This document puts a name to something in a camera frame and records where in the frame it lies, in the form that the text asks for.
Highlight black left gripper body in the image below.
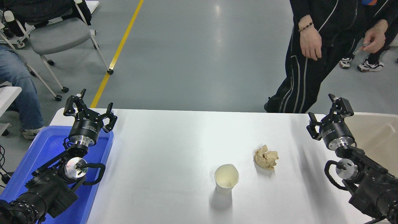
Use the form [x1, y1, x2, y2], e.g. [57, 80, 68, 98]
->
[68, 114, 104, 142]

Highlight white desk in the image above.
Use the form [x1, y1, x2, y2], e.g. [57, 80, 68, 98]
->
[83, 0, 100, 15]

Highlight person's left hand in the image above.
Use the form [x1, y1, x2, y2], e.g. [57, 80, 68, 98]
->
[360, 20, 389, 54]

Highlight white wheeled frame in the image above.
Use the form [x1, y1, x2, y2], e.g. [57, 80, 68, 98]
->
[0, 9, 35, 49]

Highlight black floor cables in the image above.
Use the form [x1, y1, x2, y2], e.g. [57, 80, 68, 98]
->
[0, 144, 15, 187]

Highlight white paper cup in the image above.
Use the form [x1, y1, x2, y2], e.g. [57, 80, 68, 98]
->
[214, 164, 239, 195]

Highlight black jacket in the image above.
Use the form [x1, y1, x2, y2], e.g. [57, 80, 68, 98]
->
[2, 0, 92, 26]

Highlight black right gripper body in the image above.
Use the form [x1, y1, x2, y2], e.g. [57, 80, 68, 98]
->
[321, 116, 355, 145]

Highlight person's right hand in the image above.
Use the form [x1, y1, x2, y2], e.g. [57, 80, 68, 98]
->
[299, 27, 322, 61]

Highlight blue plastic tray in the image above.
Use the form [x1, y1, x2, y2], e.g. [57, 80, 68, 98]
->
[0, 125, 114, 224]

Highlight crumpled tan paper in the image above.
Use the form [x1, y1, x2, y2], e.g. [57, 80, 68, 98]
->
[253, 144, 279, 170]

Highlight large pale bin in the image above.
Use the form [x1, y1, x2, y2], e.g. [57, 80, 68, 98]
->
[344, 112, 398, 178]

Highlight white side table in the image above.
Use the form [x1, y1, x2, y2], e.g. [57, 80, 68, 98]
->
[0, 86, 22, 137]

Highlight grey seat chair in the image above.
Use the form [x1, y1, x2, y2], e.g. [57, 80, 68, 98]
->
[0, 0, 114, 102]

